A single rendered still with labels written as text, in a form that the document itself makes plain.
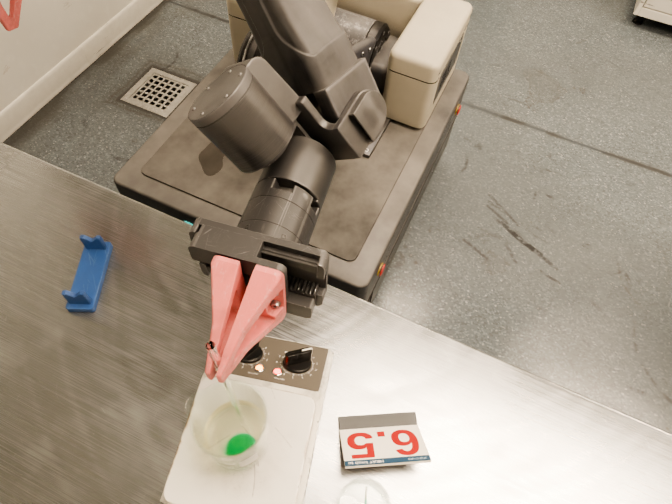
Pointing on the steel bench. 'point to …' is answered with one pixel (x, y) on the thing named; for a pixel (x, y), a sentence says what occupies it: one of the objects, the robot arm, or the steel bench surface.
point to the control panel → (272, 354)
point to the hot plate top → (238, 481)
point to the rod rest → (89, 275)
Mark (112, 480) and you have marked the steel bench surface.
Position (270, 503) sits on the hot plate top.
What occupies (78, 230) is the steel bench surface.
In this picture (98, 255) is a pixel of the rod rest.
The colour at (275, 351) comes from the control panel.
